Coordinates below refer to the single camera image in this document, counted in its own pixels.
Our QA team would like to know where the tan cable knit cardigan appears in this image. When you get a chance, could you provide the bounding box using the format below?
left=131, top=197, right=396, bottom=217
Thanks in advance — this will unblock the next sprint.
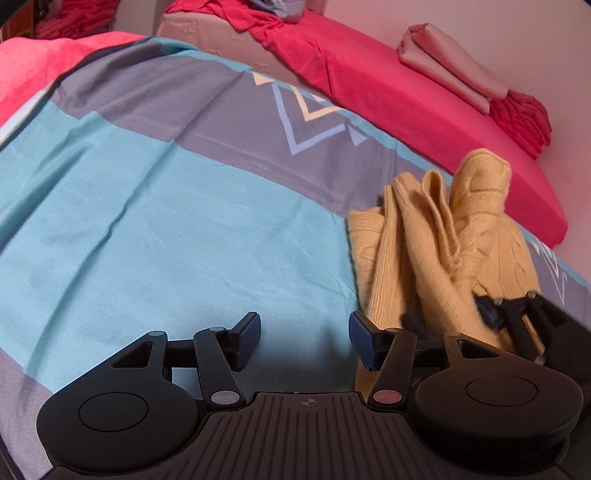
left=345, top=148, right=546, bottom=401

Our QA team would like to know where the blue grey striped bedsheet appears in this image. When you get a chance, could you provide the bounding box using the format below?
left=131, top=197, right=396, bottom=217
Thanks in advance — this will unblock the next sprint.
left=1, top=38, right=590, bottom=479

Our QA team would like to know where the red ruffled pillow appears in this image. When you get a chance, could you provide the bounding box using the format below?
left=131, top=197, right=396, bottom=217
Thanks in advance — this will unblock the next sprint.
left=490, top=90, right=552, bottom=161

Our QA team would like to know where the red blanket on far bed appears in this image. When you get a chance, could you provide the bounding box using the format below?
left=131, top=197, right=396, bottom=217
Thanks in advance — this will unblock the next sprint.
left=164, top=1, right=568, bottom=247

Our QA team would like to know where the crumpled light blue cloth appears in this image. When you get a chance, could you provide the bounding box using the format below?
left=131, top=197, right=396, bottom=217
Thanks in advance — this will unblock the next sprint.
left=249, top=0, right=305, bottom=23

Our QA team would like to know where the pink bed cover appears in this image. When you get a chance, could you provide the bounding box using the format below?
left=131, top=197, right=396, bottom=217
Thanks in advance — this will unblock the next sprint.
left=0, top=32, right=144, bottom=125

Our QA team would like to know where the crimson ruffled cloth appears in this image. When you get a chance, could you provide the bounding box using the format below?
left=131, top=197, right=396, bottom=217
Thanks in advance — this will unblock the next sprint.
left=35, top=0, right=120, bottom=40

